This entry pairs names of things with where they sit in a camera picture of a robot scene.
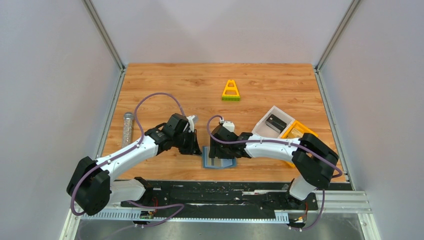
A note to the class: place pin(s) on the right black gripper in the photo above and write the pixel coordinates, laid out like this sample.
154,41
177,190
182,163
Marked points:
219,148

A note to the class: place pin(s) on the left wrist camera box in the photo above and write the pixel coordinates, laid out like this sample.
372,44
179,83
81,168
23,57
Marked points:
192,120

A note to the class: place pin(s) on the white plastic bin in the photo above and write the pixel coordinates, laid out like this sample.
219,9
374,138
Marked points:
263,130

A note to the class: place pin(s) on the yellow plastic bin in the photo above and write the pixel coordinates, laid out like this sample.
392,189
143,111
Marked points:
298,125

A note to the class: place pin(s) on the black box in bin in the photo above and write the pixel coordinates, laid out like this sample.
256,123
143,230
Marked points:
275,123

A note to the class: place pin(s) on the tan item in yellow bin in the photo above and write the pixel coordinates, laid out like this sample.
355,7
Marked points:
295,133

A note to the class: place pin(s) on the blue card holder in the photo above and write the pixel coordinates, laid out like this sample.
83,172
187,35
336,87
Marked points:
206,160

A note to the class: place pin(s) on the clear glitter tube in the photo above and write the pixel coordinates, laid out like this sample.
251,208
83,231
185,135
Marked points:
127,132

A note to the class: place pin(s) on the yellow green toy block stand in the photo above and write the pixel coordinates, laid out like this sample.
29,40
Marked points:
230,92

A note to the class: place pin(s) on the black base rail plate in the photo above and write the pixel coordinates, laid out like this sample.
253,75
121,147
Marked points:
223,200

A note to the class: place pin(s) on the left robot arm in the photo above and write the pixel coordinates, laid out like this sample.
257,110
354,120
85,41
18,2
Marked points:
94,184

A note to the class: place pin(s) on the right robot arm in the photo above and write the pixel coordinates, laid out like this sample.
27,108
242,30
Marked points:
314,160

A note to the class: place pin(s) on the gold credit card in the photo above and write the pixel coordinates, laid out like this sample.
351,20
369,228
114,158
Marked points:
220,162

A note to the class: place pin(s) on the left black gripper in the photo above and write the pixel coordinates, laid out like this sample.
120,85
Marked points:
191,142

